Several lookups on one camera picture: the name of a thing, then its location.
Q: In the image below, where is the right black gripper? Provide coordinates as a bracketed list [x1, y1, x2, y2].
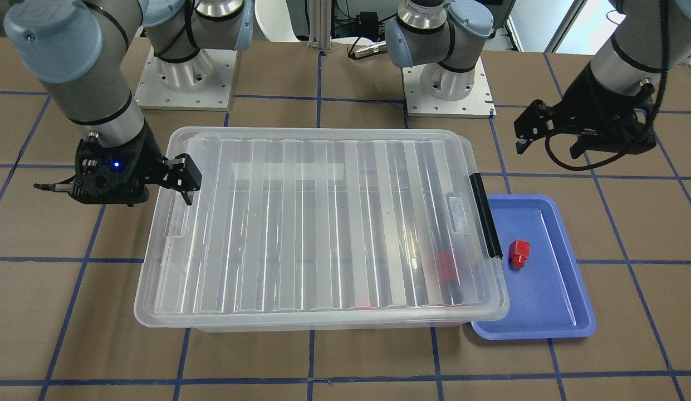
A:
[68, 124, 203, 206]

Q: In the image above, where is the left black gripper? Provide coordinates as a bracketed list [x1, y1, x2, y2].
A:
[514, 65, 656, 159]

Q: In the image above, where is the clear plastic box lid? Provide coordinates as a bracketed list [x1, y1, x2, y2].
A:
[134, 126, 511, 329]

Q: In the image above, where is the red block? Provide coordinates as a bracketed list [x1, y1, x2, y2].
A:
[434, 251, 459, 285]
[352, 300, 379, 310]
[508, 239, 531, 269]

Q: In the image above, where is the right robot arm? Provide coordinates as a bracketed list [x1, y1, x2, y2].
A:
[0, 1, 254, 206]

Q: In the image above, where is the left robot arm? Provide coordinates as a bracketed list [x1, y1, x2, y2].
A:
[384, 1, 691, 171]

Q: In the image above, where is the clear plastic storage box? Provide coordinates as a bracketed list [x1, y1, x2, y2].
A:
[150, 128, 507, 335]

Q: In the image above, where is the blue plastic tray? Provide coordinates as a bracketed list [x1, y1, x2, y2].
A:
[472, 194, 597, 340]

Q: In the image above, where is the white chair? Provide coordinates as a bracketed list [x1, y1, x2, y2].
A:
[254, 0, 300, 43]

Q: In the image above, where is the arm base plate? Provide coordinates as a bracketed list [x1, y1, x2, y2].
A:
[134, 48, 240, 111]
[401, 58, 497, 119]

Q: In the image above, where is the black box latch handle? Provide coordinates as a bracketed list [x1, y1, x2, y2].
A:
[469, 172, 503, 259]

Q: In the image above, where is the aluminium frame post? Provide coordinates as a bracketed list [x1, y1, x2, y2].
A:
[306, 0, 332, 53]

